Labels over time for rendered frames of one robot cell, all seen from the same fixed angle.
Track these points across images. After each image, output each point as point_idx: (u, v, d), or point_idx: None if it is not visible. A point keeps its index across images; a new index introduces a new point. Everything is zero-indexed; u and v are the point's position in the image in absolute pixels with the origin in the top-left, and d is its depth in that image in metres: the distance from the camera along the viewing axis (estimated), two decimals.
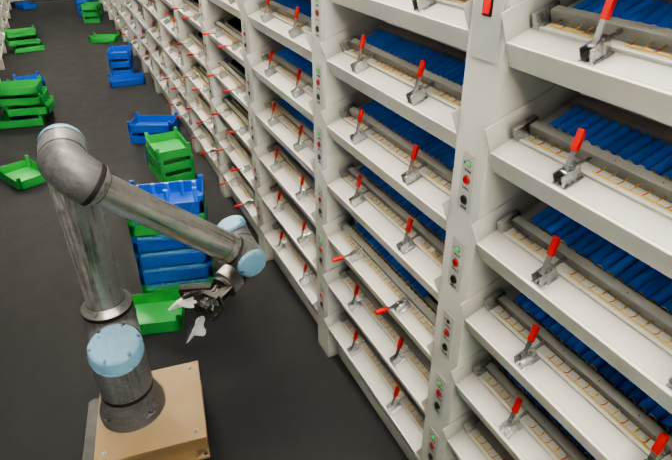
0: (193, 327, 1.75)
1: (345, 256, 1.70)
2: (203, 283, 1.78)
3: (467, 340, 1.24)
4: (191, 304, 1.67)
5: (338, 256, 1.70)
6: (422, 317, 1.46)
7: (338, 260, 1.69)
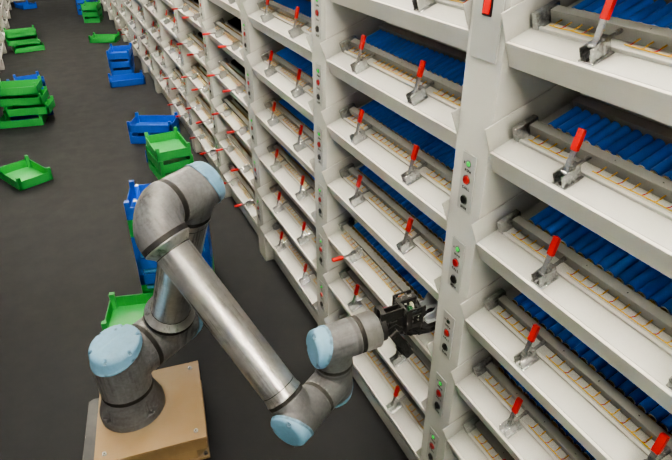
0: (430, 308, 1.41)
1: (345, 256, 1.70)
2: (395, 342, 1.36)
3: (467, 340, 1.24)
4: (437, 309, 1.37)
5: (338, 256, 1.70)
6: None
7: (338, 260, 1.69)
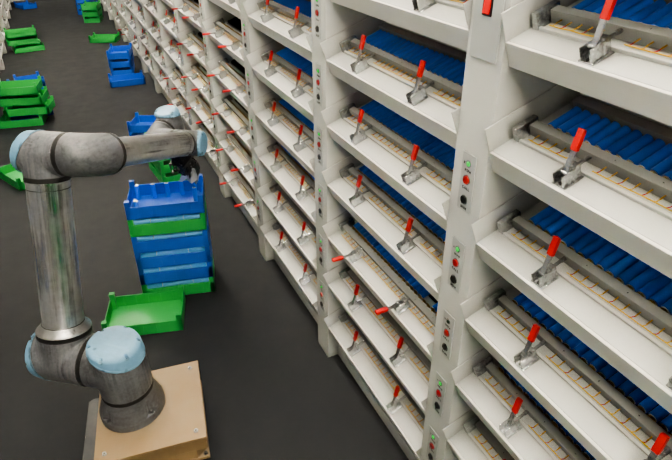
0: None
1: (345, 256, 1.70)
2: None
3: (467, 340, 1.24)
4: (181, 176, 2.31)
5: (338, 256, 1.70)
6: (422, 317, 1.46)
7: (338, 260, 1.69)
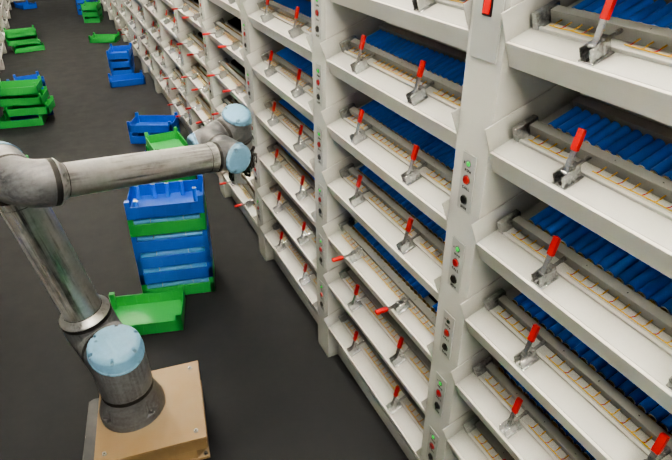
0: None
1: (345, 256, 1.70)
2: None
3: (467, 340, 1.24)
4: (242, 180, 2.01)
5: (338, 256, 1.70)
6: (422, 317, 1.46)
7: (338, 260, 1.69)
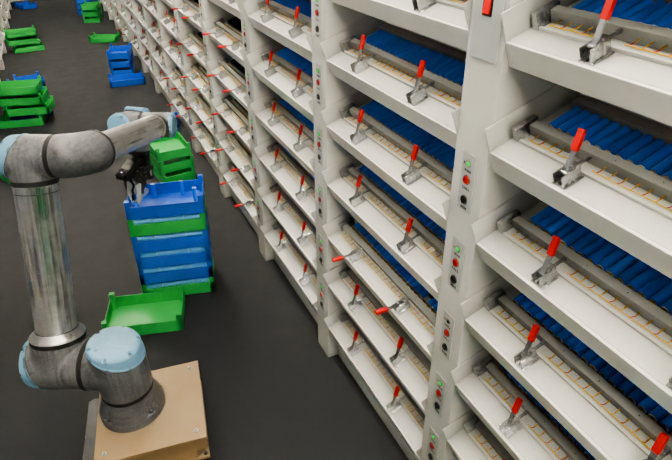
0: (133, 191, 2.21)
1: (345, 256, 1.70)
2: (136, 163, 2.14)
3: (467, 340, 1.24)
4: (146, 189, 2.22)
5: (338, 256, 1.70)
6: (422, 317, 1.46)
7: (338, 260, 1.69)
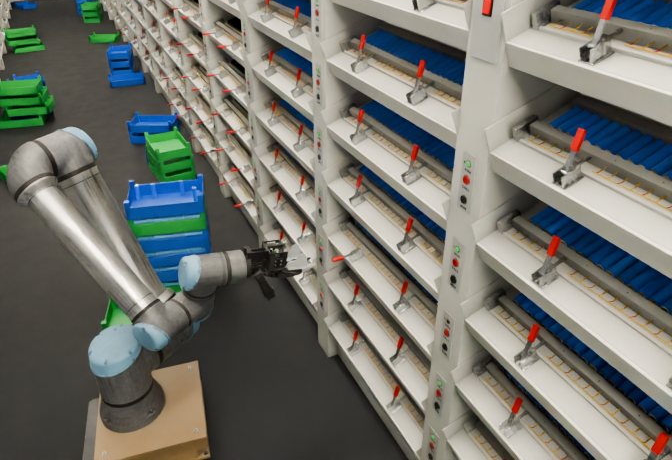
0: (295, 259, 1.63)
1: (345, 256, 1.70)
2: (258, 282, 1.56)
3: (467, 340, 1.24)
4: (299, 259, 1.58)
5: (338, 256, 1.70)
6: (429, 313, 1.46)
7: (338, 260, 1.69)
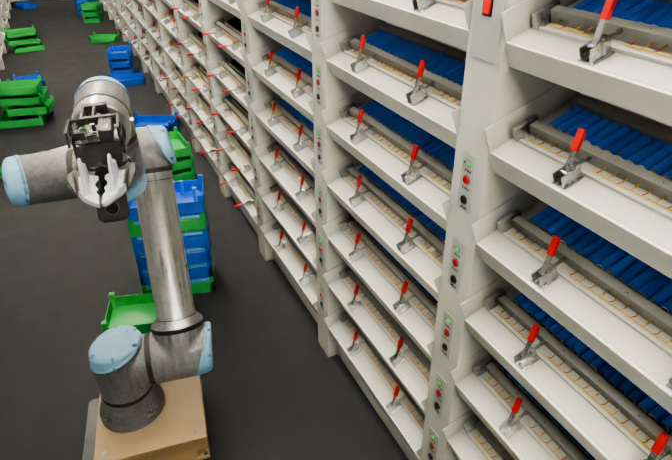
0: (106, 184, 0.76)
1: (356, 246, 1.70)
2: None
3: (467, 340, 1.24)
4: (79, 167, 0.74)
5: (357, 239, 1.70)
6: (428, 313, 1.46)
7: (358, 239, 1.69)
